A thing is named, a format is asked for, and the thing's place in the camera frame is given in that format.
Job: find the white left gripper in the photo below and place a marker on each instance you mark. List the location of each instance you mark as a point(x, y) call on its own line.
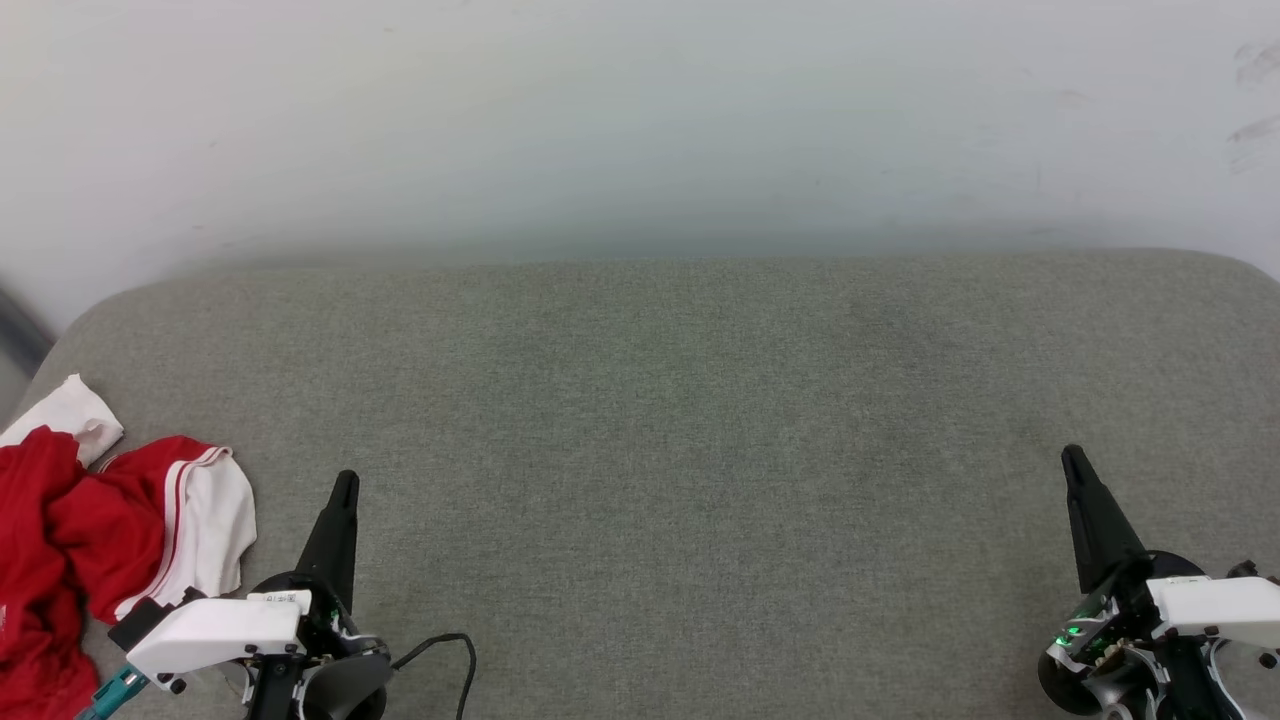
point(215, 630)

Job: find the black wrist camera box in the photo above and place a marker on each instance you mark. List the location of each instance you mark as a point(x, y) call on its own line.
point(135, 625)

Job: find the grey fabric sofa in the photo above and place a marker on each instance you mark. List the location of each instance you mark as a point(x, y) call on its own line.
point(660, 450)

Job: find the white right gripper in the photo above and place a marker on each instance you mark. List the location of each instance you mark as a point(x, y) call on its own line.
point(1220, 608)

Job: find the red and white shirt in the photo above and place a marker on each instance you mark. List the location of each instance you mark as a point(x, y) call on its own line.
point(60, 530)

